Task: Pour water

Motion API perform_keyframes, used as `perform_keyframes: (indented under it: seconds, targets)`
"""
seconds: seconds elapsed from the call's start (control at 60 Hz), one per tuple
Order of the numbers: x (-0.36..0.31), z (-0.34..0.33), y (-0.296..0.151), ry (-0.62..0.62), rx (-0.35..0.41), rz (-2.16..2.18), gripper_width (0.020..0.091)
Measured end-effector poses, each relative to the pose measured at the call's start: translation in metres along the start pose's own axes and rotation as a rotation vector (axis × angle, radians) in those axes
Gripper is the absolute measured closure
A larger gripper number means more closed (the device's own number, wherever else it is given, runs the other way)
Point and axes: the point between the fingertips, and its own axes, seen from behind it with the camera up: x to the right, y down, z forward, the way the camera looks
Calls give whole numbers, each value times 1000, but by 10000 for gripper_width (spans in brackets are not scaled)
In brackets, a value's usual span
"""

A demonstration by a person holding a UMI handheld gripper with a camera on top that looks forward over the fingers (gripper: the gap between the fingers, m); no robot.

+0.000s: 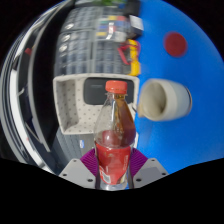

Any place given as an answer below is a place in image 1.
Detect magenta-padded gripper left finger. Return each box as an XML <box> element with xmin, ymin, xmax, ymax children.
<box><xmin>59</xmin><ymin>148</ymin><xmax>99</xmax><ymax>190</ymax></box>

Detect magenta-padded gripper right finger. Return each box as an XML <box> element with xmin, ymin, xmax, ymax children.
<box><xmin>128</xmin><ymin>148</ymin><xmax>170</xmax><ymax>190</ymax></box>

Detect clear red-capped drink bottle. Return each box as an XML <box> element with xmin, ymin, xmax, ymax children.
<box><xmin>93</xmin><ymin>80</ymin><xmax>137</xmax><ymax>191</ymax></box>

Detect dark grey flat box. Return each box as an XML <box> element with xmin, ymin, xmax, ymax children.
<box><xmin>53</xmin><ymin>128</ymin><xmax>98</xmax><ymax>168</ymax></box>

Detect white dotted tray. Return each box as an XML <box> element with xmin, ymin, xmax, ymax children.
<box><xmin>52</xmin><ymin>73</ymin><xmax>141</xmax><ymax>136</ymax></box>

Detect white ceramic mug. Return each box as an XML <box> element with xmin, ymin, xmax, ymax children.
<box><xmin>136</xmin><ymin>78</ymin><xmax>194</xmax><ymax>122</ymax></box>

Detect black zippered case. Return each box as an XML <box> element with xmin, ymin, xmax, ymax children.
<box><xmin>82</xmin><ymin>76</ymin><xmax>135</xmax><ymax>106</ymax></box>

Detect dark overhead shelf unit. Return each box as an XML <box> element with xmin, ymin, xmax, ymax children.
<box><xmin>0</xmin><ymin>6</ymin><xmax>68</xmax><ymax>168</ymax></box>

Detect yellow multimeter with red leads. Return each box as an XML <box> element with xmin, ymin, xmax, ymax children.
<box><xmin>117</xmin><ymin>38</ymin><xmax>141</xmax><ymax>77</ymax></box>

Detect grey small-parts drawer cabinet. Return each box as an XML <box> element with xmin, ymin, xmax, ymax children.
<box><xmin>54</xmin><ymin>6</ymin><xmax>134</xmax><ymax>76</ymax></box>

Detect flat round red coaster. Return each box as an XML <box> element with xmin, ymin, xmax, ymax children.
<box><xmin>163</xmin><ymin>31</ymin><xmax>188</xmax><ymax>58</ymax></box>

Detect black box with white label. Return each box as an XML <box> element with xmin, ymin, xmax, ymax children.
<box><xmin>128</xmin><ymin>14</ymin><xmax>145</xmax><ymax>39</ymax></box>

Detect clear organizer with coloured parts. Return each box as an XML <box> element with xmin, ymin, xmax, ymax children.
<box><xmin>94</xmin><ymin>14</ymin><xmax>129</xmax><ymax>43</ymax></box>

